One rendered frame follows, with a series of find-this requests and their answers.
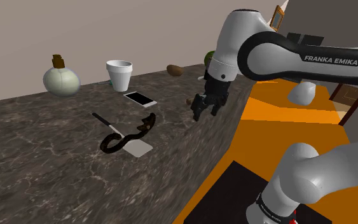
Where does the black handled metal spatula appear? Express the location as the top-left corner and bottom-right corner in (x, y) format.
(91, 112), (154, 158)

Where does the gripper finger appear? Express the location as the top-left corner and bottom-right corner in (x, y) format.
(190, 93), (210, 122)
(210, 99), (228, 117)

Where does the brown potato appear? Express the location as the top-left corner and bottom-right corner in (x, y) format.
(166, 64), (185, 78)

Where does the green round fruit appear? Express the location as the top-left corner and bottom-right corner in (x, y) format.
(203, 50), (216, 67)

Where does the framed wall picture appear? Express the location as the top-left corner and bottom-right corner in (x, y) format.
(269, 4), (286, 32)

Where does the round white corked bottle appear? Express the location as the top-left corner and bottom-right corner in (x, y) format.
(43, 54), (81, 97)

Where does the white foam cup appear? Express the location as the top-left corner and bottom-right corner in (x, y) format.
(106, 59), (134, 92)

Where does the brown door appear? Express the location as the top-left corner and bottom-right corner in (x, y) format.
(329, 27), (358, 127)

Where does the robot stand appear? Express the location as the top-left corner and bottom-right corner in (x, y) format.
(183, 160), (333, 224)

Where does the black toy snake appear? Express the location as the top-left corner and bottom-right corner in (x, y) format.
(99, 112), (157, 154)

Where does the white smartphone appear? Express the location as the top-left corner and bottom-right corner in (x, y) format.
(123, 91), (158, 109)

